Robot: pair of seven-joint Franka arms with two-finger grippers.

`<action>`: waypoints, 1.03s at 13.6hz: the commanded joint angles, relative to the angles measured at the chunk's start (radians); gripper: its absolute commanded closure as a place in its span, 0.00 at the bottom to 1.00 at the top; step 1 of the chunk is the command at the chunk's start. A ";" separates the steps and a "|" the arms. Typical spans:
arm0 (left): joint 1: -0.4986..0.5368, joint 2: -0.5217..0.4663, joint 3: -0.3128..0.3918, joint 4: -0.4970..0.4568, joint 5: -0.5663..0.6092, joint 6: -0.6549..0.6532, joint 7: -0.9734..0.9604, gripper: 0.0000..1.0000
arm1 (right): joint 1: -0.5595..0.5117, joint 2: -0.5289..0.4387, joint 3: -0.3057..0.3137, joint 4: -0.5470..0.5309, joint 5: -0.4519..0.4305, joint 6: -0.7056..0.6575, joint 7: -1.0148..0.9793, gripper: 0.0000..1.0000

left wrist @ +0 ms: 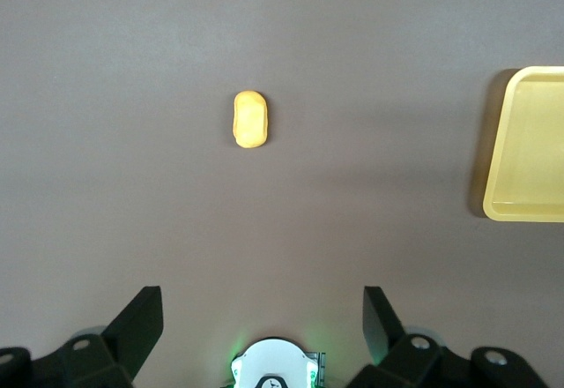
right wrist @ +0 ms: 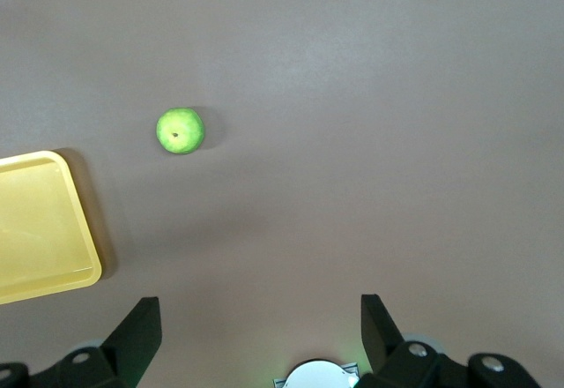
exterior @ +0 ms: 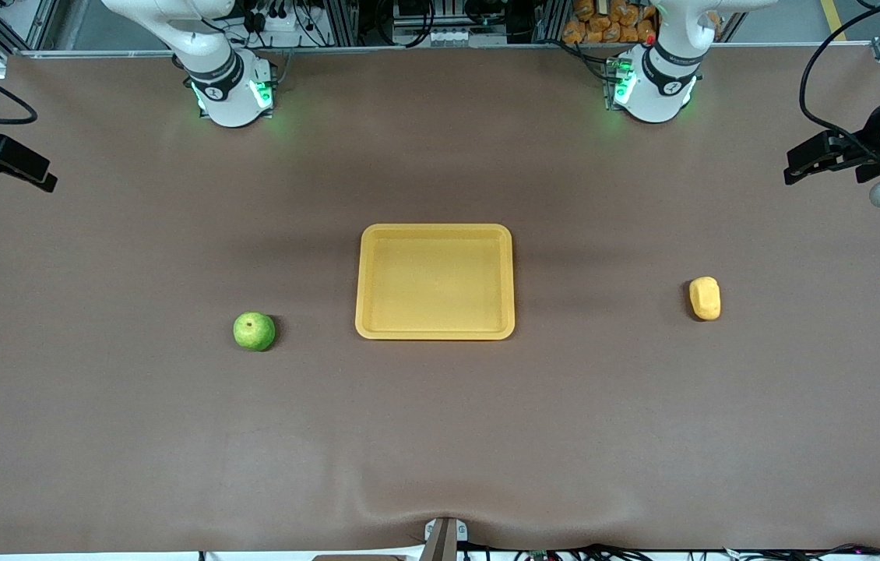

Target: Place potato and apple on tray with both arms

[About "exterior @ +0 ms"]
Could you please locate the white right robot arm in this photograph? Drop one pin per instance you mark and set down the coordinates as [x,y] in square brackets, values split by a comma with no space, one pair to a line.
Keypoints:
[226,97]

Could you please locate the table cover mat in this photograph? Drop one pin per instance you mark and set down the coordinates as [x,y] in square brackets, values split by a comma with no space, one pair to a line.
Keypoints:
[440,436]

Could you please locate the white power strip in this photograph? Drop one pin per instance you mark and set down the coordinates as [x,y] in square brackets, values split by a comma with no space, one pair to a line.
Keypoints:
[280,31]

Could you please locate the yellow potato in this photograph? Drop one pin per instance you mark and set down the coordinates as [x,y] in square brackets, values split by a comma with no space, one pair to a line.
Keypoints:
[705,298]

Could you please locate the bag of orange bread rolls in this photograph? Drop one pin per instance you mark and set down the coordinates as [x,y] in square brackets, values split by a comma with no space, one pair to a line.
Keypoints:
[607,23]

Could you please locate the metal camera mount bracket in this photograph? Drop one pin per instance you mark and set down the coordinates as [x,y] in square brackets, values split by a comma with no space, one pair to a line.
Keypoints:
[445,539]

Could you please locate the green apple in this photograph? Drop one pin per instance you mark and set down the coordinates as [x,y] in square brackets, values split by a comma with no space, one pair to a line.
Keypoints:
[254,331]

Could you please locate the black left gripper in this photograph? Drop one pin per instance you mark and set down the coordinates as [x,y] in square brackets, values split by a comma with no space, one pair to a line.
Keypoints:
[873,134]

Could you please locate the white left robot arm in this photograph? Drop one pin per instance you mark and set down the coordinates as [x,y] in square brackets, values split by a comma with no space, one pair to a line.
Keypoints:
[662,86]

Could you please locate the yellow plastic tray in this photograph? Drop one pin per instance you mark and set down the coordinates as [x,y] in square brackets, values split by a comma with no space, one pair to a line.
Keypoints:
[435,282]

